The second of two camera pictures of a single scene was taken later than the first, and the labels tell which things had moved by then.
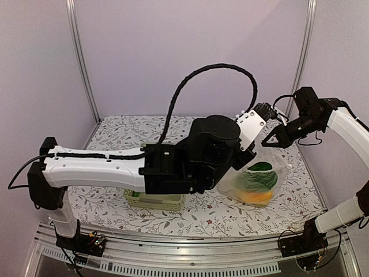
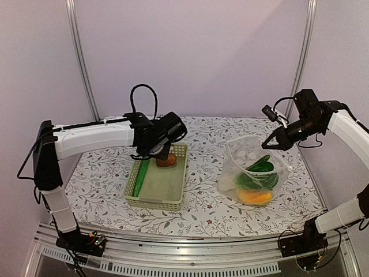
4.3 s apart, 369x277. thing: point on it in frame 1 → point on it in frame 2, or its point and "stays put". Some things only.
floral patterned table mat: [206, 213] stays put
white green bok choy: [258, 176] stays put
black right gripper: [285, 140] stays put
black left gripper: [249, 154] → [163, 155]
